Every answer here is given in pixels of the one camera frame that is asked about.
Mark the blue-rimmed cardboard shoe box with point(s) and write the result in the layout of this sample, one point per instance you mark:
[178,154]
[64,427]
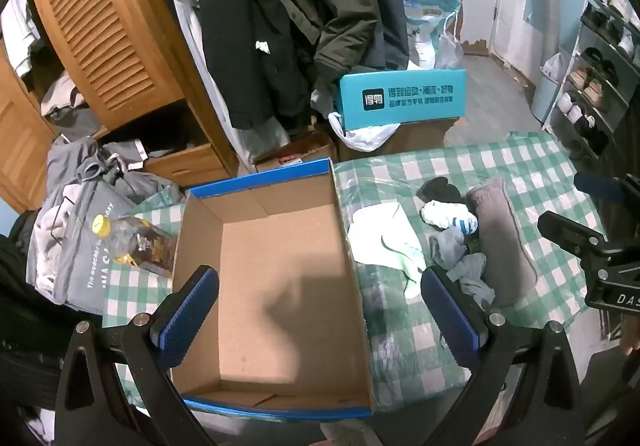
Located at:
[280,276]

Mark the wooden louvred wardrobe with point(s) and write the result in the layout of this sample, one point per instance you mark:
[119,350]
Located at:
[105,26]

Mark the large blue white plastic bag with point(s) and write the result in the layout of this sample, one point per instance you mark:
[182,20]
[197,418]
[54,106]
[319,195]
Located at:
[427,21]

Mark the grey printed hoodie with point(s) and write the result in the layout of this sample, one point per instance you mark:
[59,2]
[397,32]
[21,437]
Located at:
[85,246]

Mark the black sock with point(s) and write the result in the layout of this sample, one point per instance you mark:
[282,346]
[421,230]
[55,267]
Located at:
[440,190]

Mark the green white checked tablecloth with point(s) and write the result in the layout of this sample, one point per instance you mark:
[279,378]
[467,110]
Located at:
[540,166]

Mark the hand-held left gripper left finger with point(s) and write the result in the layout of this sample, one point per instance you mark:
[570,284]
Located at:
[187,313]

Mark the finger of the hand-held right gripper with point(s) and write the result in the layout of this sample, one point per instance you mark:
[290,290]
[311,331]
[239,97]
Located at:
[600,187]
[567,231]

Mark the light grey sock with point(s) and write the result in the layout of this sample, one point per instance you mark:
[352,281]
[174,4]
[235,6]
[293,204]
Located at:
[472,276]
[447,248]

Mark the black hanging jacket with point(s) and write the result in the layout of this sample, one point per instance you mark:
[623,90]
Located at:
[240,36]

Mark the white cloth with green trim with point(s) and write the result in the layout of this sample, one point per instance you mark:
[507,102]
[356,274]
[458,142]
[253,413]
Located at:
[375,236]

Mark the large brown cardboard box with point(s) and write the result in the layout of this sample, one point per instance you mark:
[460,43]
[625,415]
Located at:
[425,138]

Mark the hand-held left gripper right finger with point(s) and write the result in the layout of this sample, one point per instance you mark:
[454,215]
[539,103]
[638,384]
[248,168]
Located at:
[450,316]

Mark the plastic bottle with yellow cap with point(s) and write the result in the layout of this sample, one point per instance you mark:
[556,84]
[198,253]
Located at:
[132,243]

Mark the grey folded cloth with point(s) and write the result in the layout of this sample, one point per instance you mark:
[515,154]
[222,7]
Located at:
[502,236]

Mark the teal printed box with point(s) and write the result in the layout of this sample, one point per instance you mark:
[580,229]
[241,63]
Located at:
[400,98]

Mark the pale waste bin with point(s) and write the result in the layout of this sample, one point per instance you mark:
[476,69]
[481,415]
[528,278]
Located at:
[547,91]

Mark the shoe rack with shoes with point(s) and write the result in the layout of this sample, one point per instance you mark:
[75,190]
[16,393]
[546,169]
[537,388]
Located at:
[595,76]

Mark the small cardboard box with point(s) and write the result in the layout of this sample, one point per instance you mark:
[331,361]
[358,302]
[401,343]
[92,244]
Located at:
[300,151]

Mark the person's right hand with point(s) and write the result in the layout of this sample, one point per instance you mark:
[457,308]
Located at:
[631,340]

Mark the white blue-striped sock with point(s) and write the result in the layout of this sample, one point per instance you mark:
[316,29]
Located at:
[445,216]

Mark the olive hanging jacket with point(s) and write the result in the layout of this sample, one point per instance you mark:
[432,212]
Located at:
[335,1]

